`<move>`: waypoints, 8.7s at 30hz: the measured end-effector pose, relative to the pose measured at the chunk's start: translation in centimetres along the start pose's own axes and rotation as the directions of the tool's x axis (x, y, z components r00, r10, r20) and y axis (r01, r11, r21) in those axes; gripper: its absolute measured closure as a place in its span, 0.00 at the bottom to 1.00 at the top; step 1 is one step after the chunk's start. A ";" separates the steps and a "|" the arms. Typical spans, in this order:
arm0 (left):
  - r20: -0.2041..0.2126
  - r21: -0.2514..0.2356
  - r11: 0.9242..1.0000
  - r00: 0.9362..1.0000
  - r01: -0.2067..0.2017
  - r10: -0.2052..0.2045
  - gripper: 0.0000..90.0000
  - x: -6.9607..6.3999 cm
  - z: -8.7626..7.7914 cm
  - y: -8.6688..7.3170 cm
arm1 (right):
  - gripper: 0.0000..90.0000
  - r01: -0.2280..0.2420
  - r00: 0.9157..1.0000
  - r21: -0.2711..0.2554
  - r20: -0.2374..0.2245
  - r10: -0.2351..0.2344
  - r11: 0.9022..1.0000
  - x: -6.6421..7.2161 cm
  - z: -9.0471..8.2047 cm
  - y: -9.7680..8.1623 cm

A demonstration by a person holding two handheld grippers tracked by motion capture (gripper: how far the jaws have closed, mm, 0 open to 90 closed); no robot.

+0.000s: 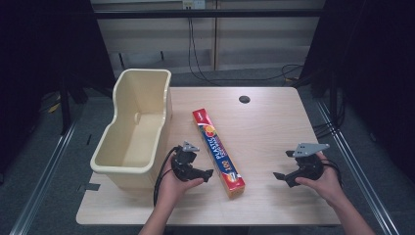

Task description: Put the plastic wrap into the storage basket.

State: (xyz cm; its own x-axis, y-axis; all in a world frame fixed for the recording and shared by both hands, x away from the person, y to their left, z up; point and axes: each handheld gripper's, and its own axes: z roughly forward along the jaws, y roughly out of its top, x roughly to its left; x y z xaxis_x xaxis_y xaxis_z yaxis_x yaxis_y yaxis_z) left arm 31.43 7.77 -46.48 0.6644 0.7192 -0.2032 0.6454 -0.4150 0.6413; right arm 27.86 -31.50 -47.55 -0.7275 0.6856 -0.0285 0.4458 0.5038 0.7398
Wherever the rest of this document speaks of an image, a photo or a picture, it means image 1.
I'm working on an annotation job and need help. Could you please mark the person's right hand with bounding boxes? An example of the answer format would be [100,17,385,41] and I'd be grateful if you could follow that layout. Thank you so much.
[295,152,347,209]

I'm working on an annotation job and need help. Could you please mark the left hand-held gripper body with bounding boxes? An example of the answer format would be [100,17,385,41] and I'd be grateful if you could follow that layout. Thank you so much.
[170,140,201,182]

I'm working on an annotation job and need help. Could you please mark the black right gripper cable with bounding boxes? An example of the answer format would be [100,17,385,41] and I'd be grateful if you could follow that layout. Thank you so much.
[321,159,344,190]

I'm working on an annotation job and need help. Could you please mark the long red blue wrap box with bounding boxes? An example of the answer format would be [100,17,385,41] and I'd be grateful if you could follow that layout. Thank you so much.
[192,108,247,199]

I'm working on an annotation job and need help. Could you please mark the cream plastic bin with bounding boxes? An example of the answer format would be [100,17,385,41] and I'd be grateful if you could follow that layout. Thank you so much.
[89,68,173,192]

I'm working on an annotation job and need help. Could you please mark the black metal stand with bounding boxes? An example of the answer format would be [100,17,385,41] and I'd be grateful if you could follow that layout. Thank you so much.
[58,74,73,135]

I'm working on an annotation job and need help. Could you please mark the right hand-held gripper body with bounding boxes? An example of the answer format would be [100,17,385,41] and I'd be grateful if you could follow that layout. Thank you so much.
[290,142,331,182]

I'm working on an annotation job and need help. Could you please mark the black floor cables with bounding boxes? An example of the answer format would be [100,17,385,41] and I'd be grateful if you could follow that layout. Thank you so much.
[311,97,346,141]

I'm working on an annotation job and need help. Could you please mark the person's left hand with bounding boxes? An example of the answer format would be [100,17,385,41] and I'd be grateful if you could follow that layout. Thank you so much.
[156,159,206,210]

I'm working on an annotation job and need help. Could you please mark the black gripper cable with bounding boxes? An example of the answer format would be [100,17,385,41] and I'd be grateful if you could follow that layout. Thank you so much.
[321,159,344,190]
[153,146,181,208]

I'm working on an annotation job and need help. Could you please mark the metal floor rail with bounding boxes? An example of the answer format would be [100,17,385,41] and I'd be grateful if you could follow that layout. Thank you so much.
[9,120,79,235]
[315,99,400,235]

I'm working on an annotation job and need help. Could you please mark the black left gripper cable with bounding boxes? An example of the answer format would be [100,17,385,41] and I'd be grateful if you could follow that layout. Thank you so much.
[153,146,181,208]

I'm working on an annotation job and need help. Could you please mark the black horizontal bar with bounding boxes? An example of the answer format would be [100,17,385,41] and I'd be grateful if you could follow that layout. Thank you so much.
[93,9,325,20]

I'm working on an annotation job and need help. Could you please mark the black hanging wall cables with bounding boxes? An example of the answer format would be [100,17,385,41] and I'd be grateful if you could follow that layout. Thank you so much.
[187,17,304,86]

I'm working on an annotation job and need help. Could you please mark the black tape piece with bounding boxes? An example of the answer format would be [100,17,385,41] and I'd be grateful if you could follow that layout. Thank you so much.
[77,182,102,193]

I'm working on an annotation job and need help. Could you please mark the white wall power outlet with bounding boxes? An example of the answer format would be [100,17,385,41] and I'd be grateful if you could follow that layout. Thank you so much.
[181,0,207,10]

